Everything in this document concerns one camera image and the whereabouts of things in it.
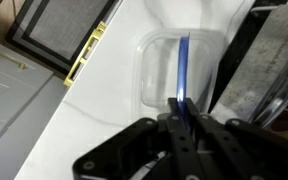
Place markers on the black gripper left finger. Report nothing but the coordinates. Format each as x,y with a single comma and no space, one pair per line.
140,150

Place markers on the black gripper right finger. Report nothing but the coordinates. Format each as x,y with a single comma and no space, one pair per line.
250,146

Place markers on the white low drawer unit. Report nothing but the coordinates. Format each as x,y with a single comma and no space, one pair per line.
10,90

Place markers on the white kitchen base cabinet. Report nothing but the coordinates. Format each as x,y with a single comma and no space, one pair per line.
80,56

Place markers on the blue plastic container lid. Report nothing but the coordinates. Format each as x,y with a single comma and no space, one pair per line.
183,66

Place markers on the clear plastic container bowl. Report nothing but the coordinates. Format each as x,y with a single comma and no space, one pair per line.
157,73

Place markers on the steel and black dish rack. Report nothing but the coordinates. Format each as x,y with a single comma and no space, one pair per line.
264,60

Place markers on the black framed oven door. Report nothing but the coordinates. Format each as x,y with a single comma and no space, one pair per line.
60,30

